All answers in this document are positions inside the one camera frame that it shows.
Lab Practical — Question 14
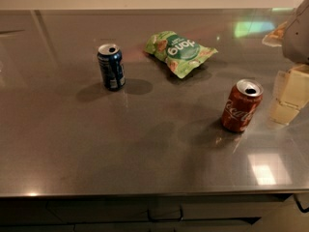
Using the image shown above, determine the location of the green chip bag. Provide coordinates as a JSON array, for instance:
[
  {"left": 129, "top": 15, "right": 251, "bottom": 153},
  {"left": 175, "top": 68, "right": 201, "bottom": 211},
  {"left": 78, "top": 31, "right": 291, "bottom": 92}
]
[{"left": 145, "top": 31, "right": 217, "bottom": 79}]

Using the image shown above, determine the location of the red coke can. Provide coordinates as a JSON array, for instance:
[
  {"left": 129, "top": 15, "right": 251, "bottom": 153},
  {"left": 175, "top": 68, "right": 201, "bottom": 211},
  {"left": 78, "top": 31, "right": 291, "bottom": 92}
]
[{"left": 221, "top": 79, "right": 264, "bottom": 132}]

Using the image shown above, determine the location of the black right drawer handle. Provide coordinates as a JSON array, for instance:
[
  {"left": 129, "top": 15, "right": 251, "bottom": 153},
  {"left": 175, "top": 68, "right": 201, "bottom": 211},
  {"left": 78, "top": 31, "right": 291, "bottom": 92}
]
[{"left": 293, "top": 194, "right": 309, "bottom": 214}]

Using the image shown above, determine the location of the black drawer handle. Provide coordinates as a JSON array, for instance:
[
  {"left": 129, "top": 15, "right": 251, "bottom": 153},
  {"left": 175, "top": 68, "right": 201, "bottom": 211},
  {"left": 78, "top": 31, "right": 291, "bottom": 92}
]
[
  {"left": 147, "top": 206, "right": 183, "bottom": 223},
  {"left": 293, "top": 194, "right": 309, "bottom": 214}
]

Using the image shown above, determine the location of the blue soda can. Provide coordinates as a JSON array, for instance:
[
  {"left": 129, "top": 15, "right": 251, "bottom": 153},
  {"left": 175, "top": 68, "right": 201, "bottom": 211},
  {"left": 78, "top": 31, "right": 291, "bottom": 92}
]
[{"left": 98, "top": 43, "right": 126, "bottom": 91}]

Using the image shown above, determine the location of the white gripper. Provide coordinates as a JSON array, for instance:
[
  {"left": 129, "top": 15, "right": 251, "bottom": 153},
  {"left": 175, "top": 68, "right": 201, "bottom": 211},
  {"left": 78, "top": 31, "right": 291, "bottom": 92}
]
[{"left": 262, "top": 0, "right": 309, "bottom": 125}]

